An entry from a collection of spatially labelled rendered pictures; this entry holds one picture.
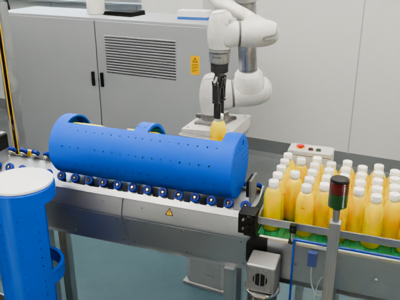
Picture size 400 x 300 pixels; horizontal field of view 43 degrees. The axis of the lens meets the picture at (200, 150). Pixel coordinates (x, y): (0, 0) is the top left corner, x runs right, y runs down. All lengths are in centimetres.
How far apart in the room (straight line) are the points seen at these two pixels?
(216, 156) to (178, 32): 195
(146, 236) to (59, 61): 252
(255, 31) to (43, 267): 135
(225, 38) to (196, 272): 164
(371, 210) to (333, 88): 299
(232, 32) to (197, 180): 62
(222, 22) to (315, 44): 284
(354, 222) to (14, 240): 139
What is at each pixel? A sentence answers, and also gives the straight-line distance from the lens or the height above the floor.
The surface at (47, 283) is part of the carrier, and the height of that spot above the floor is 58.
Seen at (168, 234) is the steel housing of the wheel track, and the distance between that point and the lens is 233.
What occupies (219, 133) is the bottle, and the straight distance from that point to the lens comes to 218.
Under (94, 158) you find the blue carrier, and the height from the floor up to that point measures 110.
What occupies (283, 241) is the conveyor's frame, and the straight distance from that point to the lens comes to 203.
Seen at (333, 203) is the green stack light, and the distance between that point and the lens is 173.
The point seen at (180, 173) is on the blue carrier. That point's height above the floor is 108.
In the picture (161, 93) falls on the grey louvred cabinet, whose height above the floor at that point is 90.
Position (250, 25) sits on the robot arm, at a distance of 208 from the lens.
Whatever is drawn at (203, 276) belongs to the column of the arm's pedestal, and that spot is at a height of 9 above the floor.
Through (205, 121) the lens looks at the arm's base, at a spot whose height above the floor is 107.
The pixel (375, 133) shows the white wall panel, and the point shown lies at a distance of 493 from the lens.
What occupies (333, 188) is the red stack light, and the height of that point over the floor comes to 123.
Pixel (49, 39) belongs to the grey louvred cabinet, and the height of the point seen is 124.
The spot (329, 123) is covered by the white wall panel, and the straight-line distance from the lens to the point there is 498.
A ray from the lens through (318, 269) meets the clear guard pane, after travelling 201.
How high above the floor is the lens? 196
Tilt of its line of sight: 22 degrees down
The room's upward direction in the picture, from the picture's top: straight up
